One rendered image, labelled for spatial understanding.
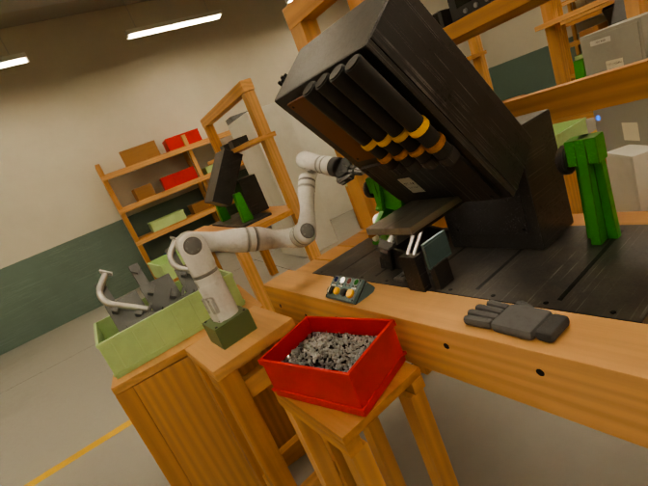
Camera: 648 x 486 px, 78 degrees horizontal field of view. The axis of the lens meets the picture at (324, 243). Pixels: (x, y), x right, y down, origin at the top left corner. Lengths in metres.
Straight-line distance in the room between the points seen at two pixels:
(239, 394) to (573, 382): 0.97
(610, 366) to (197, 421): 1.59
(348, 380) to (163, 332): 1.14
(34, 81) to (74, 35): 1.03
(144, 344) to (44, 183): 6.39
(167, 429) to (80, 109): 6.87
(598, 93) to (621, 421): 0.85
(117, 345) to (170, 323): 0.22
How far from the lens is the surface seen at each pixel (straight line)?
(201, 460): 2.06
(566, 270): 1.11
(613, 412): 0.87
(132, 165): 7.50
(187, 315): 1.89
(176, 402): 1.92
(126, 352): 1.89
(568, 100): 1.39
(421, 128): 0.81
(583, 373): 0.84
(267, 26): 9.46
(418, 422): 1.12
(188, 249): 1.39
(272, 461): 1.57
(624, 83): 1.34
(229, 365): 1.37
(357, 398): 0.94
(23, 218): 8.11
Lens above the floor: 1.41
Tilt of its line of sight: 15 degrees down
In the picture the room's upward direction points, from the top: 22 degrees counter-clockwise
